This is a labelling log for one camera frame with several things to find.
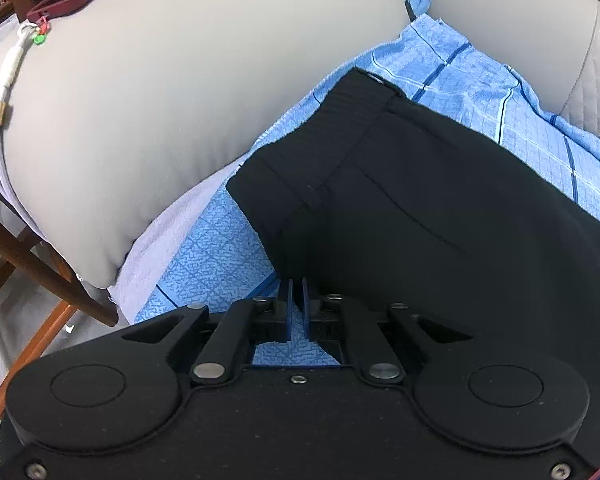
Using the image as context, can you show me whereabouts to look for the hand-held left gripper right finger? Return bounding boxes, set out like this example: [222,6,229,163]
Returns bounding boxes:
[302,277,477,386]

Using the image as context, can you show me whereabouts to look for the brown wooden chair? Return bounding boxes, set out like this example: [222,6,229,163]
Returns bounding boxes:
[0,180,121,418]

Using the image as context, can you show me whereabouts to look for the grey leather sofa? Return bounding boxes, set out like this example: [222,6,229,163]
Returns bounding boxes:
[0,0,600,291]

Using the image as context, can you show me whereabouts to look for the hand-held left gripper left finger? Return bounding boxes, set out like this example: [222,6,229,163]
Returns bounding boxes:
[121,278,295,384]

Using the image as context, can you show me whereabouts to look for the blue checkered blanket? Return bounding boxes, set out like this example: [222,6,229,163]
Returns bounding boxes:
[107,0,600,367]

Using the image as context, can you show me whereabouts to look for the white cable with tags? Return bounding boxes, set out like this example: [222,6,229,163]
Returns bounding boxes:
[0,19,48,243]

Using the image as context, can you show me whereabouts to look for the black pants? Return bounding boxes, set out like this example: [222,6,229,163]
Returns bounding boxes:
[225,66,600,391]

